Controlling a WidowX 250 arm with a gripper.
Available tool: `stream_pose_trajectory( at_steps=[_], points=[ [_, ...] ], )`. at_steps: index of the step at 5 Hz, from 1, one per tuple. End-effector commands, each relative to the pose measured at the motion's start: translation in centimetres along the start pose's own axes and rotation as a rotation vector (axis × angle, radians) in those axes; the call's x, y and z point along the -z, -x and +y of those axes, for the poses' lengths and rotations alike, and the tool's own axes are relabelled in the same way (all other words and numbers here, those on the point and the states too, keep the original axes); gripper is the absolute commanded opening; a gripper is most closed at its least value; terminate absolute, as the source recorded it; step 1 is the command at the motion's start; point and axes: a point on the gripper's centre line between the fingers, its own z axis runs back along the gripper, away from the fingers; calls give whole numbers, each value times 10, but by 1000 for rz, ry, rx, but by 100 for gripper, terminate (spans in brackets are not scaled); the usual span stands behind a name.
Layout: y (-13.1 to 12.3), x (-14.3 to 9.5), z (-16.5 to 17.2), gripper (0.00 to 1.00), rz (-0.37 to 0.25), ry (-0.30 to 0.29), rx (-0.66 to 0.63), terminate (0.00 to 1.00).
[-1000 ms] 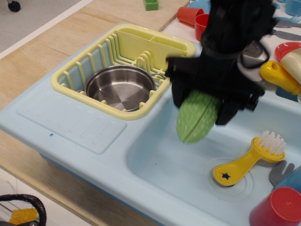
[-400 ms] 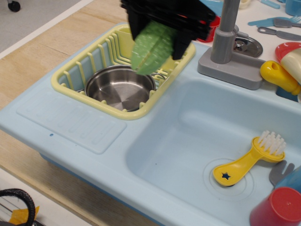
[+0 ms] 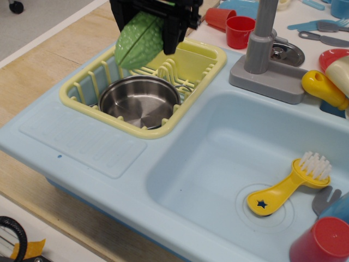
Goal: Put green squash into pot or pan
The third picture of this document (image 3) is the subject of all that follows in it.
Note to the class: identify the light blue toy sink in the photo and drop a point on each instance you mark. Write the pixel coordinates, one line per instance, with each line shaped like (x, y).
(185, 191)

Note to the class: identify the blue cup front right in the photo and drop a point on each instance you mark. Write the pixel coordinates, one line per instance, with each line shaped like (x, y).
(339, 209)

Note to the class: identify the blue toy plate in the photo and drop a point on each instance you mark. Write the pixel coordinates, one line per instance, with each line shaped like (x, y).
(242, 7)

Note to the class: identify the black caster wheel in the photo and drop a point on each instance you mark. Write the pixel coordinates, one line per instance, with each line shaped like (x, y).
(16, 7)

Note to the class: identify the red toy plate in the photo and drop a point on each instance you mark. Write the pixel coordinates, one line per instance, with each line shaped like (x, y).
(328, 57)

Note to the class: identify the blue toy cup back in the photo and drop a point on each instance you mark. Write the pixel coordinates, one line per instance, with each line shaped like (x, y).
(340, 9)

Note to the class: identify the yellow tape piece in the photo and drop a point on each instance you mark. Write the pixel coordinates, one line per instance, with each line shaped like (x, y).
(34, 249)

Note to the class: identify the pale yellow dish rack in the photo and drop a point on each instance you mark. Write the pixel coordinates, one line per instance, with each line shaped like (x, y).
(194, 65)

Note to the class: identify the grey toy spatula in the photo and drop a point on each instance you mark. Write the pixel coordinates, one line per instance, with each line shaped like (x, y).
(331, 27)

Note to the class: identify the red cup front right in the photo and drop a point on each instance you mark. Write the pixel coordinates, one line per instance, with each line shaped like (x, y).
(326, 240)

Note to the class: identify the grey toy fork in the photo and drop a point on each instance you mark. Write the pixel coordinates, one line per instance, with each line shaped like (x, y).
(324, 198)

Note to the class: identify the red cup lying down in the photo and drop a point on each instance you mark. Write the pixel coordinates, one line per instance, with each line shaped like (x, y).
(216, 17)

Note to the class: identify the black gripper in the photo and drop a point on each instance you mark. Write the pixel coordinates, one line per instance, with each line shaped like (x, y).
(178, 15)

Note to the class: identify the stainless steel pot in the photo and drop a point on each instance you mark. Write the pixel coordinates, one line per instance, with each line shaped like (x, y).
(140, 100)

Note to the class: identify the yellow dish brush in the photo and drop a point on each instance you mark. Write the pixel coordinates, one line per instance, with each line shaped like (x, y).
(312, 170)

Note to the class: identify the green bumpy toy squash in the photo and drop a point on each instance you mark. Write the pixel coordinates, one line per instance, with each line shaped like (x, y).
(140, 41)

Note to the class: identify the grey toy knife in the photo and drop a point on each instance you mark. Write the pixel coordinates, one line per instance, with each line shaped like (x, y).
(324, 39)

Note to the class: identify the grey toy faucet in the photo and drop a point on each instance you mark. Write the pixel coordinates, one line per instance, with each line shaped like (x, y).
(256, 72)

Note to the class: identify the blue toy utensil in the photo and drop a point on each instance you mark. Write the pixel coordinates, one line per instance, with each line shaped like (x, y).
(312, 25)

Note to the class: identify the red cup upright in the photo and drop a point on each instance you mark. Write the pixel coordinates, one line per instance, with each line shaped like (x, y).
(238, 29)

